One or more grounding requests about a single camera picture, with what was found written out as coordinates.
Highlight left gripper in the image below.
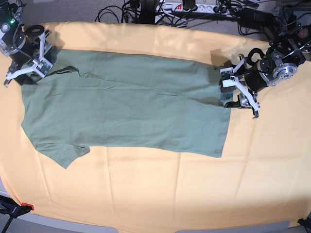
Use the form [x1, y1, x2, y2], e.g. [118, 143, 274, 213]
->
[239, 48, 270, 94]

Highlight green T-shirt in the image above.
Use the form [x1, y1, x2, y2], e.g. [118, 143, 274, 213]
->
[21, 50, 230, 168]

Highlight black red clamp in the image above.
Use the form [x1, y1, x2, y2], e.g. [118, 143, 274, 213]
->
[0, 196, 34, 233]

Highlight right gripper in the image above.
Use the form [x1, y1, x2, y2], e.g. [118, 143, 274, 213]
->
[9, 25, 53, 84]

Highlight white power strip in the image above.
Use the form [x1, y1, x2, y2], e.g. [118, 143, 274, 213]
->
[161, 1, 238, 19]

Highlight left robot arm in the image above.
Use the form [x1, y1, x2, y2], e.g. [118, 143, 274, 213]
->
[235, 9, 311, 92]

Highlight black cable bundle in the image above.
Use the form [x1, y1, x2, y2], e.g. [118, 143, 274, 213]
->
[96, 0, 190, 27]

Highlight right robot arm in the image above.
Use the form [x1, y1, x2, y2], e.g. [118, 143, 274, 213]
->
[0, 0, 53, 86]

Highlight black corner clamp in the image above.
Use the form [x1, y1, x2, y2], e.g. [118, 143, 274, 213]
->
[297, 214, 311, 233]

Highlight black centre post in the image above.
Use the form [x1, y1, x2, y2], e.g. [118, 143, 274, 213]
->
[130, 0, 158, 25]

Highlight orange table cloth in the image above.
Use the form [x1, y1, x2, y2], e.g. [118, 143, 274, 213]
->
[0, 22, 311, 233]

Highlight black power adapter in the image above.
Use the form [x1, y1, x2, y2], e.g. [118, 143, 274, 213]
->
[239, 8, 275, 28]

